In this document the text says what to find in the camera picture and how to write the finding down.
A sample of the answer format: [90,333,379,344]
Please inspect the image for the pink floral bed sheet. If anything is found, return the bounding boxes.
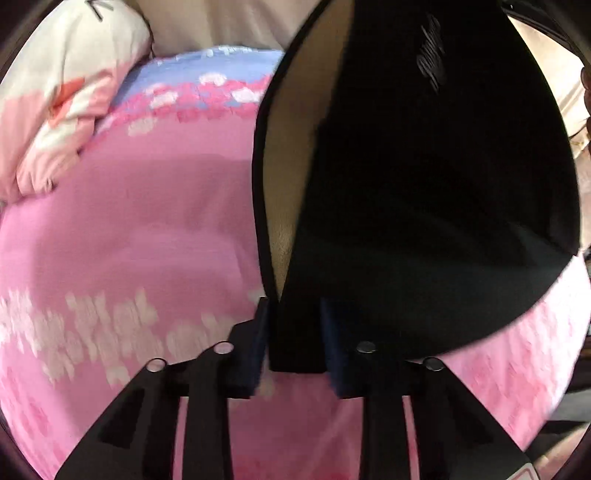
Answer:
[0,44,591,480]

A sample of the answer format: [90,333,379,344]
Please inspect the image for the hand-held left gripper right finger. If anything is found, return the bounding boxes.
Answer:
[320,298,533,480]

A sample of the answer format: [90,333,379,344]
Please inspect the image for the white and pink printed quilt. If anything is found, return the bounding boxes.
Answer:
[0,0,154,204]

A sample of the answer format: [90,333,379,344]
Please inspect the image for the beige headboard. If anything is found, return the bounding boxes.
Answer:
[131,0,335,54]

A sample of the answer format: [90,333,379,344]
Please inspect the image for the black pants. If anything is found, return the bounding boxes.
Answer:
[252,0,583,374]

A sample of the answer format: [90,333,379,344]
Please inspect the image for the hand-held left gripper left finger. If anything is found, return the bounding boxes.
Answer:
[54,298,271,480]

